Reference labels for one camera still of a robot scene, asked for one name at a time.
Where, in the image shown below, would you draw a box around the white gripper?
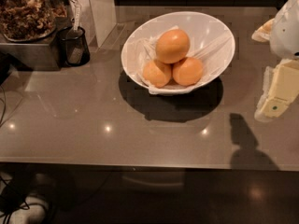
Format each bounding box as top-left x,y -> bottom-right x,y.
251,0 -> 299,122

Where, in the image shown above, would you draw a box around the orange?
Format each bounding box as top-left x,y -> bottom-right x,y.
142,60 -> 172,88
173,57 -> 203,86
155,29 -> 190,63

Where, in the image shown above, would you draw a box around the white bowl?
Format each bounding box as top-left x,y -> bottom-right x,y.
121,11 -> 236,96

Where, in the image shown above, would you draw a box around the glass bowl of granola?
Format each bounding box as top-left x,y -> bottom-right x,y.
0,0 -> 56,42

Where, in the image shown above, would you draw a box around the white plastic bag liner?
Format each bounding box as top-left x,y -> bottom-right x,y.
121,24 -> 235,95

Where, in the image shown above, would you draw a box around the white pillar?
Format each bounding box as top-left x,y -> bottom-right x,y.
78,0 -> 117,47

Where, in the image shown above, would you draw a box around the white utensil in cup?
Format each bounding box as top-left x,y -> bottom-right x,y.
66,0 -> 81,39

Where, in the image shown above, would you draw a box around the black mesh cup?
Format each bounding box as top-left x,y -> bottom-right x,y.
57,27 -> 90,66

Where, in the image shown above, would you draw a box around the grey metal box stand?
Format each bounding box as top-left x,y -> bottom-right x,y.
0,18 -> 71,71

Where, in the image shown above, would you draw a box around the black cables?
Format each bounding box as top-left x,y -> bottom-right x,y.
0,171 -> 50,224

